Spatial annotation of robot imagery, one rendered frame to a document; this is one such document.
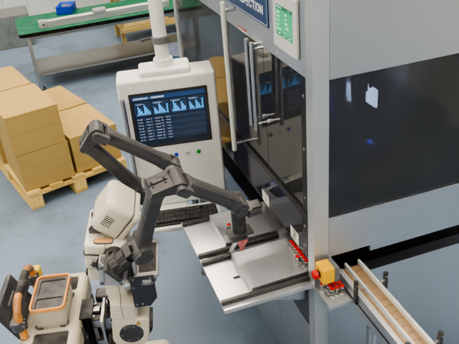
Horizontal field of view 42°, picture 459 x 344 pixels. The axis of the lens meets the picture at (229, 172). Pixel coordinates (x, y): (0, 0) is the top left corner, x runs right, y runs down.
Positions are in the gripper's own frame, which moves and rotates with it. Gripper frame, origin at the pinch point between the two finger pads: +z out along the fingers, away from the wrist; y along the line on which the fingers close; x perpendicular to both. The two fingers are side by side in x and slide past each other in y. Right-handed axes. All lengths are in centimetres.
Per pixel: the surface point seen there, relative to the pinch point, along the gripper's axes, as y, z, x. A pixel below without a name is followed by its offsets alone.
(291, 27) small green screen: 27, -88, 1
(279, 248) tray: 23.8, 20.4, 17.3
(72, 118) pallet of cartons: -48, 60, 316
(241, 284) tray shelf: -1.3, 20.2, 1.2
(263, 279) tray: 8.9, 20.1, 0.2
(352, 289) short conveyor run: 37.5, 15.8, -26.0
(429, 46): 75, -76, -13
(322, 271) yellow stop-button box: 26.3, 5.8, -21.5
